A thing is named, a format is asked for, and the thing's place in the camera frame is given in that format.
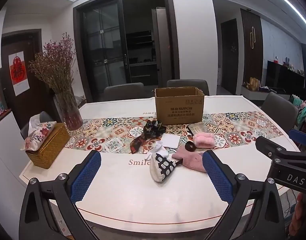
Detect clothes on drying rack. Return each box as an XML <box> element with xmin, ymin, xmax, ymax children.
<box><xmin>289</xmin><ymin>94</ymin><xmax>306</xmax><ymax>130</ymax></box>

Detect floral tissue pouch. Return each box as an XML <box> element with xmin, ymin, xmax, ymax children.
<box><xmin>24</xmin><ymin>115</ymin><xmax>57</xmax><ymax>152</ymax></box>

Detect ceiling light strip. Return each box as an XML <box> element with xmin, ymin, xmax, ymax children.
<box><xmin>257</xmin><ymin>0</ymin><xmax>306</xmax><ymax>34</ymax></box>

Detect grey patterned zip pouch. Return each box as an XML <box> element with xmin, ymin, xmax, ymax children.
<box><xmin>187</xmin><ymin>123</ymin><xmax>209</xmax><ymax>137</ymax></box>

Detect brown cardboard box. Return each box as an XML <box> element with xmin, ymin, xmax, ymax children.
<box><xmin>154</xmin><ymin>87</ymin><xmax>205</xmax><ymax>125</ymax></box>

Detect black television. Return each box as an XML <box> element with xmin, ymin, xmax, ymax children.
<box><xmin>265</xmin><ymin>60</ymin><xmax>306</xmax><ymax>93</ymax></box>

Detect dark sliding glass door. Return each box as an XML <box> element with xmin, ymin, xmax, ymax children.
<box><xmin>73</xmin><ymin>0</ymin><xmax>180</xmax><ymax>103</ymax></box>

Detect white table cover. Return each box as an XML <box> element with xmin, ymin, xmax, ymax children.
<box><xmin>19</xmin><ymin>95</ymin><xmax>306</xmax><ymax>233</ymax></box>

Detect slatted wood wall panel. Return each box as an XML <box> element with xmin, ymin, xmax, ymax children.
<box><xmin>241</xmin><ymin>9</ymin><xmax>264</xmax><ymax>85</ymax></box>

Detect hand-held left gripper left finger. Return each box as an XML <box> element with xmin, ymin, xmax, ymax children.
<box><xmin>18</xmin><ymin>150</ymin><xmax>102</xmax><ymax>240</ymax></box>

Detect light pink fluffy headband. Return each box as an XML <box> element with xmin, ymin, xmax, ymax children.
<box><xmin>193</xmin><ymin>133</ymin><xmax>215</xmax><ymax>149</ymax></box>

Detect black white patterned pouch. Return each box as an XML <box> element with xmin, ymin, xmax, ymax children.
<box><xmin>149</xmin><ymin>152</ymin><xmax>178</xmax><ymax>185</ymax></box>

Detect white television cabinet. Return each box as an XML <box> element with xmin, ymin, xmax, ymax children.
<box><xmin>241</xmin><ymin>84</ymin><xmax>276</xmax><ymax>100</ymax></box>

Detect white sideboard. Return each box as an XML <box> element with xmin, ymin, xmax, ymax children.
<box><xmin>0</xmin><ymin>109</ymin><xmax>28</xmax><ymax>230</ymax></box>

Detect kitchen counter cabinet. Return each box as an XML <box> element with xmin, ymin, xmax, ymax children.
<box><xmin>129</xmin><ymin>62</ymin><xmax>158</xmax><ymax>79</ymax></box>

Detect person's right hand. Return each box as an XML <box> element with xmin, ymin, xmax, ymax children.
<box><xmin>292</xmin><ymin>192</ymin><xmax>306</xmax><ymax>232</ymax></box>

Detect colourful tile-pattern table runner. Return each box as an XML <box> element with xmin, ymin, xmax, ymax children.
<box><xmin>64</xmin><ymin>111</ymin><xmax>285</xmax><ymax>154</ymax></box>

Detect white paper packet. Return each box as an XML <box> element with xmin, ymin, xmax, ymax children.
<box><xmin>146</xmin><ymin>141</ymin><xmax>170</xmax><ymax>159</ymax></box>

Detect silver refrigerator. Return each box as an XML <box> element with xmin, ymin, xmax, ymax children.
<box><xmin>151</xmin><ymin>7</ymin><xmax>168</xmax><ymax>80</ymax></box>

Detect white square card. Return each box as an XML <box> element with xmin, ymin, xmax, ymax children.
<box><xmin>160</xmin><ymin>133</ymin><xmax>181</xmax><ymax>148</ymax></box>

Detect dark room door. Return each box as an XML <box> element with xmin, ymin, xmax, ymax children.
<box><xmin>220</xmin><ymin>19</ymin><xmax>238</xmax><ymax>95</ymax></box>

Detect dusty pink fleece cloth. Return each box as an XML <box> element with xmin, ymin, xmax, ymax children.
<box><xmin>172</xmin><ymin>146</ymin><xmax>208</xmax><ymax>173</ymax></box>

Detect dried flower bouquet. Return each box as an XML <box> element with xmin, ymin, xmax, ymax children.
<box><xmin>28</xmin><ymin>32</ymin><xmax>77</xmax><ymax>95</ymax></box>

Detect grey dining chair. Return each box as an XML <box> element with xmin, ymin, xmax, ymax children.
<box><xmin>167</xmin><ymin>79</ymin><xmax>210</xmax><ymax>96</ymax></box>
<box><xmin>103</xmin><ymin>82</ymin><xmax>145</xmax><ymax>102</ymax></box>
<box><xmin>20</xmin><ymin>111</ymin><xmax>54</xmax><ymax>139</ymax></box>
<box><xmin>261</xmin><ymin>92</ymin><xmax>299</xmax><ymax>132</ymax></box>

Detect red wall poster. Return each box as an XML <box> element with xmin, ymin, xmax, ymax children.
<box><xmin>8</xmin><ymin>51</ymin><xmax>30</xmax><ymax>97</ymax></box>

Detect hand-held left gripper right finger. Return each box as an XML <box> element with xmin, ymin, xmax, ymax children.
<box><xmin>202</xmin><ymin>150</ymin><xmax>286</xmax><ymax>240</ymax></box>

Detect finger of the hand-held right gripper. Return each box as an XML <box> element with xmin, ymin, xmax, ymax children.
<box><xmin>255</xmin><ymin>136</ymin><xmax>300</xmax><ymax>164</ymax></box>
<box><xmin>288</xmin><ymin>129</ymin><xmax>306</xmax><ymax>153</ymax></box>

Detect glass vase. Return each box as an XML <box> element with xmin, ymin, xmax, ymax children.
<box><xmin>53</xmin><ymin>89</ymin><xmax>83</xmax><ymax>131</ymax></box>

